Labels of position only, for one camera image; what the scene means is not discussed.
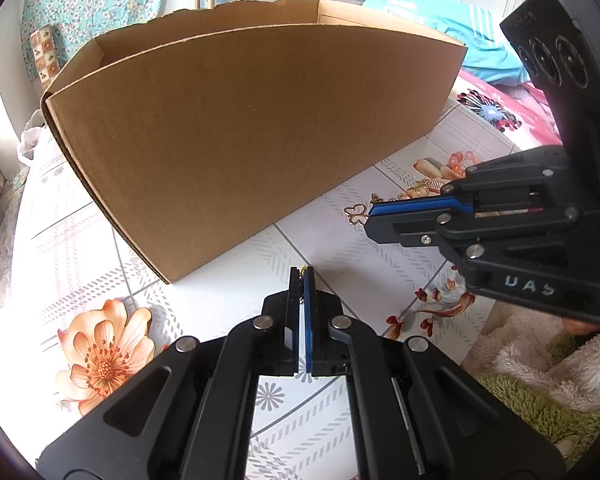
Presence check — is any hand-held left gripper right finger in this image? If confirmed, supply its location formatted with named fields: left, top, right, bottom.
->
left=302, top=266, right=567, bottom=480

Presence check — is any pink floral blanket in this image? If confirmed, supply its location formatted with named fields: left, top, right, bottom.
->
left=450, top=67, right=566, bottom=153

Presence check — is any gold charm bracelet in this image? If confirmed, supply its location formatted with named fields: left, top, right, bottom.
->
left=347, top=177, right=446, bottom=226

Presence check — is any brown cardboard box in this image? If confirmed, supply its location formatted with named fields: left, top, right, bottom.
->
left=40, top=0, right=468, bottom=285

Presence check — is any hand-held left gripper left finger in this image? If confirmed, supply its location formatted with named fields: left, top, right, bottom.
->
left=36, top=266, right=301, bottom=480

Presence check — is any green plush toy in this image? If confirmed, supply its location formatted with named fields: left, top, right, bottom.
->
left=475, top=335, right=600, bottom=461

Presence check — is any person's right hand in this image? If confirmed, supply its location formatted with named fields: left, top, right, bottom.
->
left=562, top=317, right=600, bottom=337

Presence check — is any patterned paper box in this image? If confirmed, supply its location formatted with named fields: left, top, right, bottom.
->
left=30, top=29, right=61, bottom=81

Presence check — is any light blue garment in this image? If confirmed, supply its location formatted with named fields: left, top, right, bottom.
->
left=365, top=0, right=531, bottom=86

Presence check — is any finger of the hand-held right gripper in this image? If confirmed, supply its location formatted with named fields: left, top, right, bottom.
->
left=367, top=145, right=576, bottom=219
left=364, top=207, right=581, bottom=272

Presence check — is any pink orange bead bracelet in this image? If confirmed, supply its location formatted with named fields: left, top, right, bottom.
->
left=442, top=150, right=481, bottom=178

